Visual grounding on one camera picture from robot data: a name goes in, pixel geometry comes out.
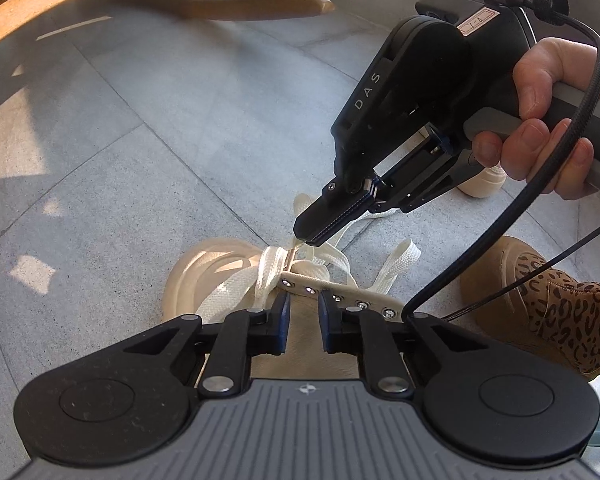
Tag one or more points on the person's right hand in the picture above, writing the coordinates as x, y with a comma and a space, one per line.
545, 70

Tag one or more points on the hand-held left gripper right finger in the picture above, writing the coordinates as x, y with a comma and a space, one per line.
327, 322

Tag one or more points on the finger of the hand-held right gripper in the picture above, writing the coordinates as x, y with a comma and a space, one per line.
410, 195
330, 215

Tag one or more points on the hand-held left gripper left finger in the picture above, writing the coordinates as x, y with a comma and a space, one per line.
281, 325

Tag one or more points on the leopard print ankle boot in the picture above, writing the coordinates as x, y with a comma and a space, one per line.
500, 300

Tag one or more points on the cream canvas shoe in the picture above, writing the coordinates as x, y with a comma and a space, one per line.
190, 280
482, 185

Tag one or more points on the cream shoelace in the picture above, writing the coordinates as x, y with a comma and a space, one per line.
272, 272

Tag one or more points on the curved wooden furniture frame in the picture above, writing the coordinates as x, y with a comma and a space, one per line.
30, 12

